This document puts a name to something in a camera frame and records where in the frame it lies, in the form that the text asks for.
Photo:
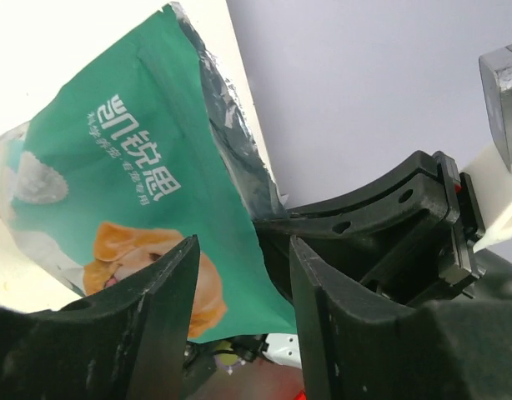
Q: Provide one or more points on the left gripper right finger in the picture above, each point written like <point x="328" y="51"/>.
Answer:
<point x="356" y="344"/>

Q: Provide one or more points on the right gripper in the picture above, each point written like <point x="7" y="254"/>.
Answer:
<point x="387" y="235"/>

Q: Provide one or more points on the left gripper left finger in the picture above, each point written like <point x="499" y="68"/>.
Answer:
<point x="124" y="342"/>

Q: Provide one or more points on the green pet food bag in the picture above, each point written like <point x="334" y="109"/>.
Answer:
<point x="144" y="147"/>

